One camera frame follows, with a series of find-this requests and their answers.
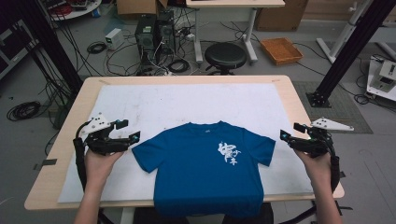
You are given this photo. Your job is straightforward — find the grey equipment rack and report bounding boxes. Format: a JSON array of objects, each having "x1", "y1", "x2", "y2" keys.
[{"x1": 0, "y1": 18, "x2": 40, "y2": 80}]

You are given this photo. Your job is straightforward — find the black computer tower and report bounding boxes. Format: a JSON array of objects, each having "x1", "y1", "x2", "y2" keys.
[
  {"x1": 155, "y1": 9, "x2": 177, "y2": 64},
  {"x1": 134, "y1": 14, "x2": 157, "y2": 75}
]

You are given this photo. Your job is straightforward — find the person's dark pants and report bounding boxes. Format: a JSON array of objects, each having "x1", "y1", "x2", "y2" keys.
[{"x1": 133, "y1": 202, "x2": 276, "y2": 224}]

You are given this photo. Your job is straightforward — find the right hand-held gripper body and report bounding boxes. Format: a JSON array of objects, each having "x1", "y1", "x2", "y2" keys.
[{"x1": 290, "y1": 117, "x2": 355, "y2": 158}]

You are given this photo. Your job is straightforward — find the black cable coil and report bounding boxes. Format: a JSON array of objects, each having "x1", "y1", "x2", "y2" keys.
[
  {"x1": 86, "y1": 41, "x2": 108, "y2": 55},
  {"x1": 6, "y1": 100, "x2": 42, "y2": 122},
  {"x1": 167, "y1": 58, "x2": 191, "y2": 75}
]

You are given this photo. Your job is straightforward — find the white metal stand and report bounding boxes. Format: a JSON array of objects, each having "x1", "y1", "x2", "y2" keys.
[{"x1": 316, "y1": 0, "x2": 375, "y2": 64}]

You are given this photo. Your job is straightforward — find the grey floor mat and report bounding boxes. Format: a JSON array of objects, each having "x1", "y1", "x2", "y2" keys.
[{"x1": 291, "y1": 80, "x2": 374, "y2": 135}]

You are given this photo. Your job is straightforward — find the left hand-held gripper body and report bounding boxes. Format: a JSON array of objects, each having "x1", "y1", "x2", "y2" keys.
[{"x1": 79, "y1": 112, "x2": 132, "y2": 156}]

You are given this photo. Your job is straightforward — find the wooden table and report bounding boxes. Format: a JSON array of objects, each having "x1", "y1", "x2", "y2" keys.
[{"x1": 23, "y1": 75, "x2": 346, "y2": 211}]

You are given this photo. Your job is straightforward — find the white device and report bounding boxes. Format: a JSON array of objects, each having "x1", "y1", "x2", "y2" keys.
[{"x1": 366, "y1": 55, "x2": 396, "y2": 103}]

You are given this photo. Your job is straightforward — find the grey tape strip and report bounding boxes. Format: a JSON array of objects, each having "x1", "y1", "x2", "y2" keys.
[{"x1": 33, "y1": 158, "x2": 59, "y2": 171}]

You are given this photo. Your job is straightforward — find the person's right hand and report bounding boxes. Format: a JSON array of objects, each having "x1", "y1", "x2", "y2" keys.
[{"x1": 294, "y1": 149, "x2": 332, "y2": 189}]

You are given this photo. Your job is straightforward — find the white power supply box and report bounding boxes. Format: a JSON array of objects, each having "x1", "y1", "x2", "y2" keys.
[{"x1": 104, "y1": 27, "x2": 125, "y2": 51}]

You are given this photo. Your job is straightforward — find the blue t-shirt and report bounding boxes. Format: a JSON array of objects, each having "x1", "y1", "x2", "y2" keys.
[{"x1": 131, "y1": 120, "x2": 276, "y2": 218}]

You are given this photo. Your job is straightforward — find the person's left hand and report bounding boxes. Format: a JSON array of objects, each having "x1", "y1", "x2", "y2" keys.
[{"x1": 83, "y1": 149, "x2": 125, "y2": 190}]

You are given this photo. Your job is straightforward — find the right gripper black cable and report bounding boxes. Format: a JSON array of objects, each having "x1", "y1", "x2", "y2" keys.
[{"x1": 323, "y1": 134, "x2": 341, "y2": 193}]

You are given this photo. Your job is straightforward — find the orange tray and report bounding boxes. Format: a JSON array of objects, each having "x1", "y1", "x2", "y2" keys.
[{"x1": 260, "y1": 36, "x2": 304, "y2": 66}]

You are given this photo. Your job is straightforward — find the black tape cross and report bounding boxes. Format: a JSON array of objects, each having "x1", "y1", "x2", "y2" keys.
[{"x1": 334, "y1": 200, "x2": 354, "y2": 217}]

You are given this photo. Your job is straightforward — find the white felt mat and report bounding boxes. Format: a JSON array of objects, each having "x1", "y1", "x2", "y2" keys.
[{"x1": 57, "y1": 82, "x2": 316, "y2": 203}]

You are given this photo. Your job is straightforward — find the round white table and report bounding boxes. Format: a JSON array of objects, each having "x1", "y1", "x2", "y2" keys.
[{"x1": 39, "y1": 0, "x2": 103, "y2": 21}]

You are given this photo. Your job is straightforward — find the black round stool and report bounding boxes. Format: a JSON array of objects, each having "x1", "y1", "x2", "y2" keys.
[{"x1": 204, "y1": 41, "x2": 248, "y2": 77}]

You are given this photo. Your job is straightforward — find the black frame post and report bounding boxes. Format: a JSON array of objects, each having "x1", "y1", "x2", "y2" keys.
[
  {"x1": 305, "y1": 0, "x2": 396, "y2": 109},
  {"x1": 13, "y1": 0, "x2": 84, "y2": 96}
]

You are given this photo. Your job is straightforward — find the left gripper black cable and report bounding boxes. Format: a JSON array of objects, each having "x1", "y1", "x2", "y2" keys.
[{"x1": 72, "y1": 120, "x2": 92, "y2": 191}]

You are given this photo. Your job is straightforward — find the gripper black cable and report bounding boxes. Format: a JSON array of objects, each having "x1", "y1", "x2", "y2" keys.
[
  {"x1": 323, "y1": 134, "x2": 341, "y2": 193},
  {"x1": 72, "y1": 120, "x2": 92, "y2": 191}
]

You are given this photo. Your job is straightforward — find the white desk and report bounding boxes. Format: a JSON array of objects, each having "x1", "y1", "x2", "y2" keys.
[{"x1": 185, "y1": 0, "x2": 286, "y2": 65}]

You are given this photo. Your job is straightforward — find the large cardboard box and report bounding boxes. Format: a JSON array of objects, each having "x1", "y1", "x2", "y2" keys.
[{"x1": 254, "y1": 0, "x2": 310, "y2": 33}]

